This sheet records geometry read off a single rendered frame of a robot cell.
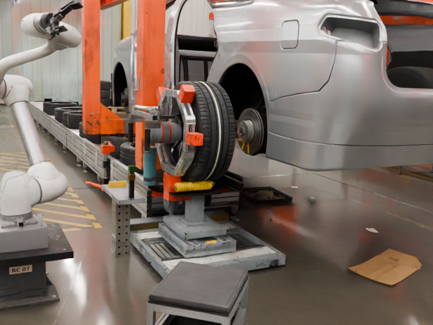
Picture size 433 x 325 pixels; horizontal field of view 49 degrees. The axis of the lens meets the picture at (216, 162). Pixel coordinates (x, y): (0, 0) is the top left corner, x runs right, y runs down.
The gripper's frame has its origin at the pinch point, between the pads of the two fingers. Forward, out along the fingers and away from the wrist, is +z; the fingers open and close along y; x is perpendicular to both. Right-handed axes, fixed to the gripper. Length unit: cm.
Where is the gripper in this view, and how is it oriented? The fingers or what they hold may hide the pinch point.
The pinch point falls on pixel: (71, 16)
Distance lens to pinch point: 229.8
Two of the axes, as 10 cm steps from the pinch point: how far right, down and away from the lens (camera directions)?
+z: 7.4, 0.8, -6.7
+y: -4.0, 8.5, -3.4
